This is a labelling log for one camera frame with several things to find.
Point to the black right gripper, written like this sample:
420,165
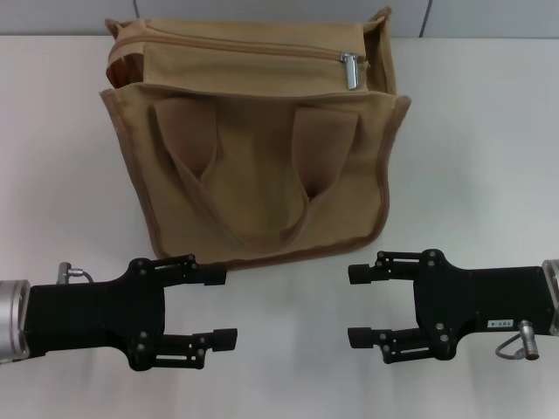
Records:
480,301

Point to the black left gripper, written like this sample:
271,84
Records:
87,318

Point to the khaki canvas food bag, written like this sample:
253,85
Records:
262,174

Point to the silver metal zipper pull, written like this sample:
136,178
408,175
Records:
354,74

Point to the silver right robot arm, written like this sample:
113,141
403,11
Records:
552,297

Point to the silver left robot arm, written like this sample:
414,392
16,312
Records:
13,318

